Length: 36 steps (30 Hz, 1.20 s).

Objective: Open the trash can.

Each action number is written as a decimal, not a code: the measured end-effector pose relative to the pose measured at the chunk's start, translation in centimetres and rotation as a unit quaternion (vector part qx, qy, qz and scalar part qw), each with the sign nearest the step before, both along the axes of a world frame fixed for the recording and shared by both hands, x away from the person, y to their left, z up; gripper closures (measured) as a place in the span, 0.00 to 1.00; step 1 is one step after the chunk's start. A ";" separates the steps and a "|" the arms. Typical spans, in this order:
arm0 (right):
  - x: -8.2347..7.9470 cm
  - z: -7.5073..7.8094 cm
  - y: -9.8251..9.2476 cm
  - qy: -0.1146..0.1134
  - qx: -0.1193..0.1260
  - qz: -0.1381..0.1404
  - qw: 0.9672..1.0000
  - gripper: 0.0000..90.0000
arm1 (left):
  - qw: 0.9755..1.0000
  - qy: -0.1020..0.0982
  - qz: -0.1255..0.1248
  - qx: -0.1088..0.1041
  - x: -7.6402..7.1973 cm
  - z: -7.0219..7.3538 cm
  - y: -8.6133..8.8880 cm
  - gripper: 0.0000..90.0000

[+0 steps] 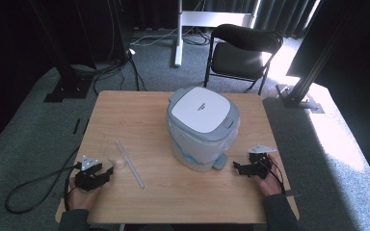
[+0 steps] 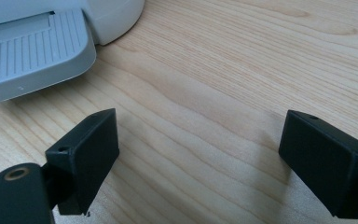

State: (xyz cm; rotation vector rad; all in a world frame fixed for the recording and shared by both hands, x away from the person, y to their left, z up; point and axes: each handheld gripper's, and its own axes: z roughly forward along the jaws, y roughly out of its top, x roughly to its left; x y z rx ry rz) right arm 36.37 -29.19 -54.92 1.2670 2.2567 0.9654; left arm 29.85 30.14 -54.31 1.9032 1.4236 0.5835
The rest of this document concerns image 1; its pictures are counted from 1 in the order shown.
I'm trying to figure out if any dark grey curtain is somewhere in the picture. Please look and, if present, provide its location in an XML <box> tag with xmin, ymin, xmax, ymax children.
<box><xmin>251</xmin><ymin>0</ymin><xmax>320</xmax><ymax>39</ymax></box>

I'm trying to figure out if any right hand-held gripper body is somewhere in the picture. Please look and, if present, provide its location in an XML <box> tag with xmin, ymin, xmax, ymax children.
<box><xmin>248</xmin><ymin>143</ymin><xmax>278</xmax><ymax>180</ymax></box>

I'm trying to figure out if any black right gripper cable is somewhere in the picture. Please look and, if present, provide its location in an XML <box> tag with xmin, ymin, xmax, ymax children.
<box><xmin>259</xmin><ymin>156</ymin><xmax>287</xmax><ymax>194</ymax></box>

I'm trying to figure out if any white grey pedal bin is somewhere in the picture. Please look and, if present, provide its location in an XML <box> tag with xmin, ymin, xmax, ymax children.
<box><xmin>166</xmin><ymin>86</ymin><xmax>242</xmax><ymax>173</ymax></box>

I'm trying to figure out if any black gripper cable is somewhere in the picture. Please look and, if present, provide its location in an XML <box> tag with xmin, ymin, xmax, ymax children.
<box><xmin>4</xmin><ymin>145</ymin><xmax>84</xmax><ymax>215</ymax></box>
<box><xmin>259</xmin><ymin>156</ymin><xmax>287</xmax><ymax>194</ymax></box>

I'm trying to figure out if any white plastic bin liner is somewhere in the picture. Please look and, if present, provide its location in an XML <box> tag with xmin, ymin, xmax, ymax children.
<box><xmin>169</xmin><ymin>121</ymin><xmax>241</xmax><ymax>168</ymax></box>

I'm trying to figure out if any black metal stand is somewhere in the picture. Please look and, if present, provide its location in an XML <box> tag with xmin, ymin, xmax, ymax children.
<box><xmin>275</xmin><ymin>0</ymin><xmax>355</xmax><ymax>116</ymax></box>
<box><xmin>28</xmin><ymin>0</ymin><xmax>94</xmax><ymax>104</ymax></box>

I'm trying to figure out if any bundle of black floor cables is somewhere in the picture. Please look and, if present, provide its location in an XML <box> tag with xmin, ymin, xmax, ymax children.
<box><xmin>69</xmin><ymin>47</ymin><xmax>148</xmax><ymax>96</ymax></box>

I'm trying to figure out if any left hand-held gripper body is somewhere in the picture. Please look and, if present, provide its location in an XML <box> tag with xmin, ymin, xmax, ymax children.
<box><xmin>73</xmin><ymin>155</ymin><xmax>104</xmax><ymax>193</ymax></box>

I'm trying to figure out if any white floor cable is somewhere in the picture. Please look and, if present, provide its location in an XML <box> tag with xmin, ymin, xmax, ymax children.
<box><xmin>129</xmin><ymin>26</ymin><xmax>179</xmax><ymax>47</ymax></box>

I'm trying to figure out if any black folding chair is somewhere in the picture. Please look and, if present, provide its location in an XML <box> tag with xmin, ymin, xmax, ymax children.
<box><xmin>203</xmin><ymin>23</ymin><xmax>284</xmax><ymax>96</ymax></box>

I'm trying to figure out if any white metal stand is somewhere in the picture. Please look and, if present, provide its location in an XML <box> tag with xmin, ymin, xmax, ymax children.
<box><xmin>172</xmin><ymin>0</ymin><xmax>262</xmax><ymax>68</ymax></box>

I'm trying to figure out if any person's right hand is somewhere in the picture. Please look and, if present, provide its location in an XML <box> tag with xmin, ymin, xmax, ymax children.
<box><xmin>252</xmin><ymin>155</ymin><xmax>286</xmax><ymax>197</ymax></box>

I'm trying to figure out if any clear plastic straw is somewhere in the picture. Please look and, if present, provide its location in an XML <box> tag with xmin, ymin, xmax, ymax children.
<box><xmin>115</xmin><ymin>138</ymin><xmax>145</xmax><ymax>190</ymax></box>

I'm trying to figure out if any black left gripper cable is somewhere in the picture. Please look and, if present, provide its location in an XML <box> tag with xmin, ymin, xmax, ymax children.
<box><xmin>4</xmin><ymin>145</ymin><xmax>84</xmax><ymax>215</ymax></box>

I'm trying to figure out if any clear plastic cup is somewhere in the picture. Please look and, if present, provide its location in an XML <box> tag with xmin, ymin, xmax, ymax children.
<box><xmin>103</xmin><ymin>142</ymin><xmax>129</xmax><ymax>170</ymax></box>

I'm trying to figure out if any person's left hand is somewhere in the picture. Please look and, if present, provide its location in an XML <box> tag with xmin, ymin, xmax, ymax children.
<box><xmin>67</xmin><ymin>177</ymin><xmax>103</xmax><ymax>212</ymax></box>

